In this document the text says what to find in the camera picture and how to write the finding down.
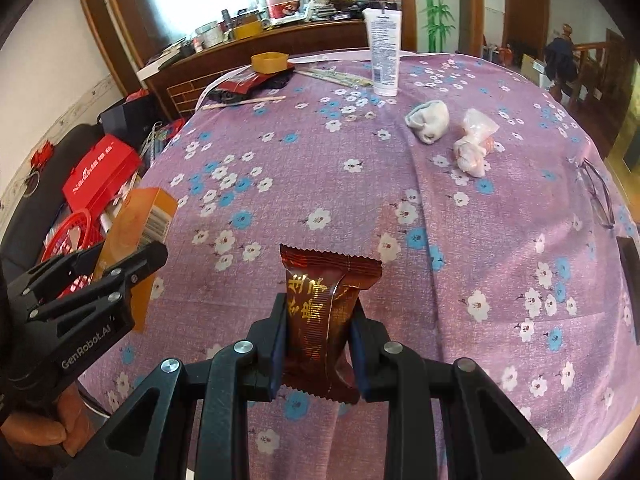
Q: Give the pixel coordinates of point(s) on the bare wooden chopsticks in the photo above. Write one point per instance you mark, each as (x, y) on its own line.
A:
(245, 102)

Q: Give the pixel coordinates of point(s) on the purple floral tablecloth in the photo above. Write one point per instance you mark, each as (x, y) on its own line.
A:
(350, 185)

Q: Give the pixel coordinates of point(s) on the dark jacket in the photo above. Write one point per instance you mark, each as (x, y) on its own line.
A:
(560, 65)

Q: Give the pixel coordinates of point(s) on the paper-wrapped chopsticks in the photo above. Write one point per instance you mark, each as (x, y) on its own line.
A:
(335, 76)

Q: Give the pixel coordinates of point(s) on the person's left hand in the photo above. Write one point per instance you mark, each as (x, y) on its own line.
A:
(45, 430)

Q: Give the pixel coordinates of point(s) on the red packet under dish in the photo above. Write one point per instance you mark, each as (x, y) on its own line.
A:
(280, 80)

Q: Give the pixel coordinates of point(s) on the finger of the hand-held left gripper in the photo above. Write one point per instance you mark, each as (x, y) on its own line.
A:
(140, 267)
(60, 270)

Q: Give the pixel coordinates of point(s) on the clear plastic bag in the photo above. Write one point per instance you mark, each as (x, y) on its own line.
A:
(475, 145)

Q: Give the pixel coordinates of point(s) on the green bamboo wall sticker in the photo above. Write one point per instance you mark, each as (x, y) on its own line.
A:
(437, 5)

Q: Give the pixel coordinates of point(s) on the crumpled white paper ball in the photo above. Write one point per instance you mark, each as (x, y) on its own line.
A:
(430, 120)

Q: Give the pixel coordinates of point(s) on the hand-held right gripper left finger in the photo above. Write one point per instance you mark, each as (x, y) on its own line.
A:
(278, 360)

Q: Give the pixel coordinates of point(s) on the black leather sofa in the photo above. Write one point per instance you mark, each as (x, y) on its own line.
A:
(20, 220)

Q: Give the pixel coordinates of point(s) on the white ribbon strip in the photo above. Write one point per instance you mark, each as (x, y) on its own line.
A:
(210, 85)

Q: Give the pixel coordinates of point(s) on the red plastic basket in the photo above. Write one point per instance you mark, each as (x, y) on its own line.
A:
(70, 240)

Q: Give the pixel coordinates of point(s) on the white flat box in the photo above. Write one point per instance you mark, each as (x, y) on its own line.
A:
(150, 71)

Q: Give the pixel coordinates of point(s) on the eyeglasses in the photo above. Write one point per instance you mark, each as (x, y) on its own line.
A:
(595, 195)

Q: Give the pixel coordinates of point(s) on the small red ornament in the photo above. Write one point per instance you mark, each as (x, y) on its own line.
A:
(42, 155)

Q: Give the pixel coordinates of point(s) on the wooden stair railing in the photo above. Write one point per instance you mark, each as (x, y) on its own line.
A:
(600, 85)

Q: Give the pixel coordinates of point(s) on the yellow plastic container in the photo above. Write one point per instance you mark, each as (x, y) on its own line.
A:
(270, 62)

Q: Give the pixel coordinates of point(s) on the red box behind glass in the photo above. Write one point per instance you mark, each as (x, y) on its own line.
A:
(281, 4)

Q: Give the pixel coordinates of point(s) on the white cream tube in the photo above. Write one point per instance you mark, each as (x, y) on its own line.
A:
(382, 50)

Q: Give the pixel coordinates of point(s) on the brown wooden door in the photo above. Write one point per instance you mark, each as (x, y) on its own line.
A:
(525, 10)

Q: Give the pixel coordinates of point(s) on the brown wooden cabinet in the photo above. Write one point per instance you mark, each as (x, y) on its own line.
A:
(210, 65)

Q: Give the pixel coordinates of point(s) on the dark blue paper bag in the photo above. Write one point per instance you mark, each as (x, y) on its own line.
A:
(125, 115)

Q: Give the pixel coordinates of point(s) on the orange cardboard box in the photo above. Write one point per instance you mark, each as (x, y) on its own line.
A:
(145, 215)

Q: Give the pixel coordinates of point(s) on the dark red snack wrapper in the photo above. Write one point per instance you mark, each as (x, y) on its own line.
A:
(320, 310)

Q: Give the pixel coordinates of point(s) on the black flat rectangular object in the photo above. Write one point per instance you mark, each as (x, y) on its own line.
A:
(631, 260)

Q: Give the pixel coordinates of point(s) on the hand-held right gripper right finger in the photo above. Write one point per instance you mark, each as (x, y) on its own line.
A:
(357, 360)

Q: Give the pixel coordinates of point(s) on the red gift bag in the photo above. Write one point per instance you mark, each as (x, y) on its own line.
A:
(100, 175)

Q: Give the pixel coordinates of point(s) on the round metal tin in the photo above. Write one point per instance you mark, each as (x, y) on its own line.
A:
(208, 36)

